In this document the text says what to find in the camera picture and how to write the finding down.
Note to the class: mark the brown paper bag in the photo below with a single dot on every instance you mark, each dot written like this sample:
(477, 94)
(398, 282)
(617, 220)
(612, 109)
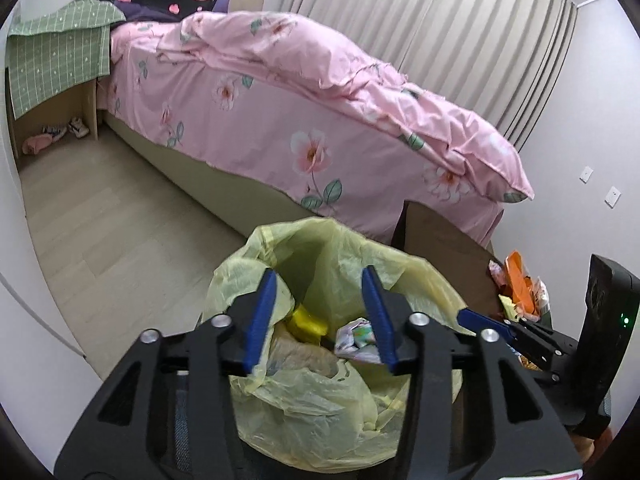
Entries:
(300, 355)

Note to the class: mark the clear snack bag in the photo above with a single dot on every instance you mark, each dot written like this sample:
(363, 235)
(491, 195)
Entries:
(540, 297)

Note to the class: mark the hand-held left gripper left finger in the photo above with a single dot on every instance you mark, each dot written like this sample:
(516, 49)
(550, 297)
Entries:
(260, 317)

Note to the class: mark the black white sock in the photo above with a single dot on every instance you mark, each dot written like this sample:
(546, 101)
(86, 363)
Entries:
(55, 131)

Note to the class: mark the yellow plastic trash bag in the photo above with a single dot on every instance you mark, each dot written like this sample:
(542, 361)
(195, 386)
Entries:
(310, 400)

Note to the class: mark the white printed wrapper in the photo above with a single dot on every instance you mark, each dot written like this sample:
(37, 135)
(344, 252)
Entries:
(357, 337)

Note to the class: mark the small yellow wrapper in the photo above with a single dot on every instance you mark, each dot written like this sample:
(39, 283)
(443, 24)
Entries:
(509, 306)

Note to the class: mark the pink sock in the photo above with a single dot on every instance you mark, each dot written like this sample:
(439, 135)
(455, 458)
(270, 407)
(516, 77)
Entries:
(36, 144)

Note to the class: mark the pink floral duvet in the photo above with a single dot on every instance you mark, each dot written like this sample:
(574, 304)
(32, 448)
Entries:
(320, 55)

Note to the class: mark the wooden nightstand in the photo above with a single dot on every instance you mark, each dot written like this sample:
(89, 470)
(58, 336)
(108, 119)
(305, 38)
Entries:
(55, 110)

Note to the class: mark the white wall socket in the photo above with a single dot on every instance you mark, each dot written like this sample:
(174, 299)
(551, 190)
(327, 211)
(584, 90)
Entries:
(586, 174)
(612, 196)

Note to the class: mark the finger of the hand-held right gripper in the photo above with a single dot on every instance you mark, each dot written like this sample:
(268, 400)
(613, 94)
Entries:
(472, 317)

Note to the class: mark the pink stick packet wrapper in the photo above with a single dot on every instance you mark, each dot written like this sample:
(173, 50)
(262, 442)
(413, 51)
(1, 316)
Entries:
(496, 272)

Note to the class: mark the pink floral bed sheet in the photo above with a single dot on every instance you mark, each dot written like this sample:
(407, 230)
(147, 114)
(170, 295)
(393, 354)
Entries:
(240, 125)

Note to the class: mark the beige curtain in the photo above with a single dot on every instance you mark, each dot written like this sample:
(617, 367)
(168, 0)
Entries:
(450, 35)

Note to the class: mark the person's right forearm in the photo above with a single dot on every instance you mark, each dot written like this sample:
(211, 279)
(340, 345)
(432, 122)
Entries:
(585, 447)

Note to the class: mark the green checked cloth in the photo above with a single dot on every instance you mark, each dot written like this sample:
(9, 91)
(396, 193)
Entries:
(55, 55)

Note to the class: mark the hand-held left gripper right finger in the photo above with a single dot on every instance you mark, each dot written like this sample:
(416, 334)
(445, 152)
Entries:
(378, 320)

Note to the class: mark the orange wrapper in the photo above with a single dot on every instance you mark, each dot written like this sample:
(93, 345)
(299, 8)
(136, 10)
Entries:
(517, 275)

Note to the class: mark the white wardrobe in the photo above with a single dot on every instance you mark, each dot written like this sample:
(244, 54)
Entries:
(30, 300)

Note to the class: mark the beige bed frame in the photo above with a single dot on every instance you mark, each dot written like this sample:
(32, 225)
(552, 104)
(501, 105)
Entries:
(210, 177)

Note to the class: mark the purple pillow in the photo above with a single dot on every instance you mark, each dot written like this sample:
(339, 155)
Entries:
(145, 11)

